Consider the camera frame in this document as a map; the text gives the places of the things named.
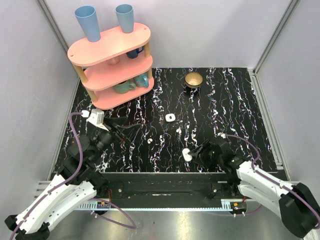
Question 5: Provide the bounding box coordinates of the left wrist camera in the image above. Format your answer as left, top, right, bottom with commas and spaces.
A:
86, 108, 107, 130

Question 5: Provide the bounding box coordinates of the purple cable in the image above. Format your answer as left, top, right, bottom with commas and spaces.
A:
207, 133, 320, 230
8, 109, 137, 240

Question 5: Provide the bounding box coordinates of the left blue plastic cup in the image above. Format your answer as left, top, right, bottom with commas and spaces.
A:
74, 5, 101, 42

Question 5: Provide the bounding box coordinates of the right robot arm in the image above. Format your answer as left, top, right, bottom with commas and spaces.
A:
184, 139, 320, 238

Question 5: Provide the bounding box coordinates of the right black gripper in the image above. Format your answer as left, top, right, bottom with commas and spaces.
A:
187, 139, 223, 169

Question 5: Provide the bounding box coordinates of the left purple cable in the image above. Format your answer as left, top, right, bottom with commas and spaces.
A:
8, 109, 137, 240

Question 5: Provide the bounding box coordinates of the gold patterned bowl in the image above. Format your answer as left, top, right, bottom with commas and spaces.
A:
184, 72, 203, 89

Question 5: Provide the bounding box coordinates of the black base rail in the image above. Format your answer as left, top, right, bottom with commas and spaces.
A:
102, 172, 243, 199

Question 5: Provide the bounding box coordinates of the light blue butterfly mug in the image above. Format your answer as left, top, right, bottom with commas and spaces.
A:
133, 73, 149, 88

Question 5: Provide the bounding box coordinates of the white oval case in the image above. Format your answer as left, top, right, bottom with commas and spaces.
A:
182, 148, 193, 162

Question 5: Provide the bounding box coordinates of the pink cup on shelf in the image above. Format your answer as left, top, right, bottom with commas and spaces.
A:
107, 56, 120, 65

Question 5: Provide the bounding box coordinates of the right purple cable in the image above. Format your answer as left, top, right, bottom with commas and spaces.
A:
207, 133, 320, 230

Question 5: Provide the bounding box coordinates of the blue plastic cup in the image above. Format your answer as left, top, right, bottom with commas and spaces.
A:
115, 4, 134, 34
74, 5, 101, 42

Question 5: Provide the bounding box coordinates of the right blue plastic cup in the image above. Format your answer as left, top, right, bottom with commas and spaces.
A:
115, 4, 134, 34

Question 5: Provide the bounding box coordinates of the teal ceramic mug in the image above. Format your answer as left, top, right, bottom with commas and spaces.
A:
113, 80, 136, 94

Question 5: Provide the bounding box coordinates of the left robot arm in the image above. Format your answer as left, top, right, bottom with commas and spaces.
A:
4, 109, 141, 240

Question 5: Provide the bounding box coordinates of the pink three-tier shelf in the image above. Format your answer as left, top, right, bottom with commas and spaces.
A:
67, 22, 154, 110

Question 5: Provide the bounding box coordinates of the white earbud charging case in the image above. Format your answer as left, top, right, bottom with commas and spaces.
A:
165, 113, 176, 123

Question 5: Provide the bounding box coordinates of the dark blue mug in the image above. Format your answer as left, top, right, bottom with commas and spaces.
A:
126, 46, 144, 59

